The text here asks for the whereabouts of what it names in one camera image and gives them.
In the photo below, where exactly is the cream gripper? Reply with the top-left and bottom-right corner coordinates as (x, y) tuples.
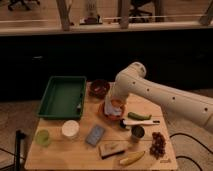
(104, 87), (128, 115)

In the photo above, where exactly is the orange apple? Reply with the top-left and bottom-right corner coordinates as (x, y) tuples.
(111, 100), (123, 115)

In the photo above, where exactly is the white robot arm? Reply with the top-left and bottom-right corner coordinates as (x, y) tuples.
(104, 62), (213, 134)

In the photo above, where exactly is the white paper cup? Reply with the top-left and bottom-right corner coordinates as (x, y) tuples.
(61, 120), (80, 139)

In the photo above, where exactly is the green plastic cup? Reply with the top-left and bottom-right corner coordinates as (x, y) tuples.
(35, 130), (50, 147)

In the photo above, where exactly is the orange plate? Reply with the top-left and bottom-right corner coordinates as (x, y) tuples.
(98, 102), (124, 121)

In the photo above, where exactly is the grey folded cloth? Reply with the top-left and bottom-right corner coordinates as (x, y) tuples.
(104, 98), (113, 115)

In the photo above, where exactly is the green cucumber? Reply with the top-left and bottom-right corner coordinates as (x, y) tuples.
(127, 112), (152, 121)

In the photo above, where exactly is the dark red bowl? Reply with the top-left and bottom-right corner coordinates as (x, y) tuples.
(89, 79), (110, 99)

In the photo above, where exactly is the blue sponge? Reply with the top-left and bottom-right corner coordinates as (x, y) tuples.
(85, 125), (105, 147)

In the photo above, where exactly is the wooden block eraser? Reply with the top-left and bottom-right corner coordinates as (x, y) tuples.
(99, 142), (125, 159)

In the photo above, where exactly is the green plastic tray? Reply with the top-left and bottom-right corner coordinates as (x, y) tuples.
(38, 76), (86, 120)

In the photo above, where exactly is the yellow banana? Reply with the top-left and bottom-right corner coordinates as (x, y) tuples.
(119, 151), (145, 166)

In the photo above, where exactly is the bunch of dark grapes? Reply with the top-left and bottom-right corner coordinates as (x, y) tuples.
(150, 132), (166, 159)

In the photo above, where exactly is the office chair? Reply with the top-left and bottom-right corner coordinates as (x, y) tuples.
(117, 0), (165, 24)

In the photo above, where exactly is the black stand pole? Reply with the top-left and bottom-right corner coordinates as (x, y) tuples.
(14, 130), (26, 171)

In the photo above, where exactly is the black cable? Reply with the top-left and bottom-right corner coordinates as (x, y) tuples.
(169, 132), (213, 171)

